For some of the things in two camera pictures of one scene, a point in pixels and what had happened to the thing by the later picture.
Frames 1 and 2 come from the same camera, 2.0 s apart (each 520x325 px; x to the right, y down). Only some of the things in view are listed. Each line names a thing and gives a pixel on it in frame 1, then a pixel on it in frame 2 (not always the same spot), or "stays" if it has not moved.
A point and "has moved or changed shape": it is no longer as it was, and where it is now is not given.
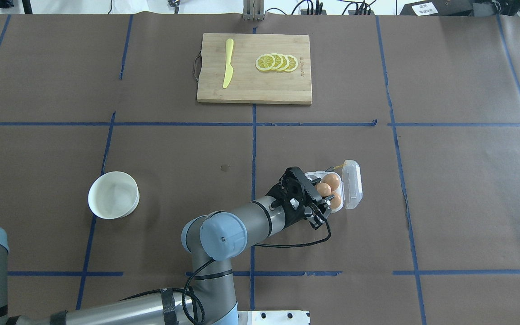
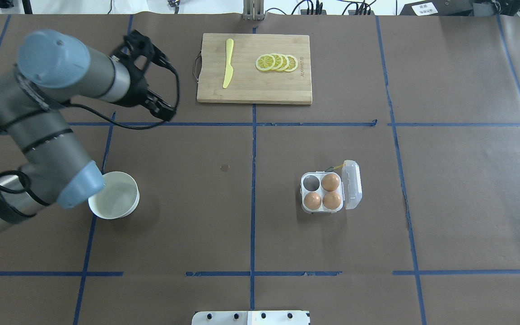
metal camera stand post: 253,10 stays
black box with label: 438,7 stays
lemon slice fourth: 265,62 stays
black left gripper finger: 296,171 to 158,107
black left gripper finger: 317,220 to 139,44
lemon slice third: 279,61 stays
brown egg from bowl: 324,189 has moved or changed shape
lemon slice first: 293,63 stays
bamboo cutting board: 249,84 stays
